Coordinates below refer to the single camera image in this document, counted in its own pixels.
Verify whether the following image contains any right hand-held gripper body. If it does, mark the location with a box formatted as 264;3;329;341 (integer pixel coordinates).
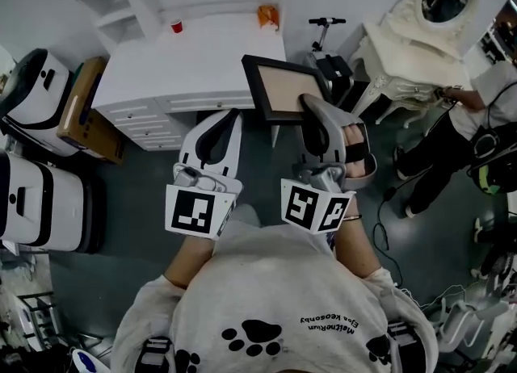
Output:
280;153;380;237

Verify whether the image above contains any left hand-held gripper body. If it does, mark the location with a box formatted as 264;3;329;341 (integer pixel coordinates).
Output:
164;163;245;240

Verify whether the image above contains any black picture frame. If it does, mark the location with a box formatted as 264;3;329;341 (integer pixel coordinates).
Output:
241;54;333;124

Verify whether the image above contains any person's right forearm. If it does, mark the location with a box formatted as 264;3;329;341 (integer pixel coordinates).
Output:
333;197;385;282

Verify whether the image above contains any person's left forearm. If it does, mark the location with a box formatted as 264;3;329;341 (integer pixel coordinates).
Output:
163;233;216;290

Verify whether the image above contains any white desk with shelves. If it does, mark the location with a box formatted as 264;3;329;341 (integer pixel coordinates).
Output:
91;11;288;151

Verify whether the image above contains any person's right hand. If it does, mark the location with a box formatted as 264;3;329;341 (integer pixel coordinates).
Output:
342;122;372;181

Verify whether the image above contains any grey folding scooter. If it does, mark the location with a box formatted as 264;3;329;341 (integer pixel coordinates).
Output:
302;17;356;107

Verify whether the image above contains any grey paw print sweatshirt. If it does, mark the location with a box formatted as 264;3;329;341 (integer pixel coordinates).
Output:
111;205;439;373

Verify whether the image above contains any white ornate vanity table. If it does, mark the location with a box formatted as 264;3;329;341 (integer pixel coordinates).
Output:
347;19;474;128

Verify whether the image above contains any brown cardboard box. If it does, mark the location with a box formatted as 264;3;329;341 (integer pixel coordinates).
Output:
56;56;126;166

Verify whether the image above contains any orange bag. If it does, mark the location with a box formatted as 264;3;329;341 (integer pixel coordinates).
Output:
257;5;280;31

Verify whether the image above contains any white oval vanity mirror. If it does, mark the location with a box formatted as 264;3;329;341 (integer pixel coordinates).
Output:
386;0;482;58

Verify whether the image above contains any black bag with green trim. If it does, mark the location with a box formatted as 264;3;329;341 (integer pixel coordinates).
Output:
467;128;517;195

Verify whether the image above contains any metal rack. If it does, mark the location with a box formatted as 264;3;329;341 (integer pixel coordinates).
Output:
15;290;66;353

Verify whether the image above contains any white plastic chair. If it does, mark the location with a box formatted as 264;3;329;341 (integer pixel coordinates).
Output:
427;294;511;361

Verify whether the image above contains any black floor cable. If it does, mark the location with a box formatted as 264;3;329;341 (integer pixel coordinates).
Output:
373;186;406;288

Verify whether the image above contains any grey harness strap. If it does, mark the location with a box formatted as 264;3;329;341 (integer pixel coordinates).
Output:
135;337;175;373
385;321;425;373

